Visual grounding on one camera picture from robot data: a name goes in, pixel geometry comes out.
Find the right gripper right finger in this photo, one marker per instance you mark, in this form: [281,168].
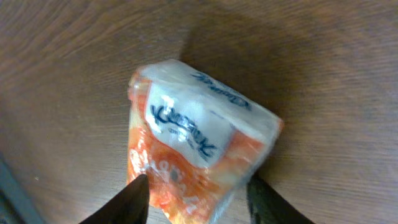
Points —
[266,206]

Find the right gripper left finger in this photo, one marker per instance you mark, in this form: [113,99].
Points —
[129,206]

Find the orange tissue pack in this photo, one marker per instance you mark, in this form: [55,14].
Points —
[196,139]

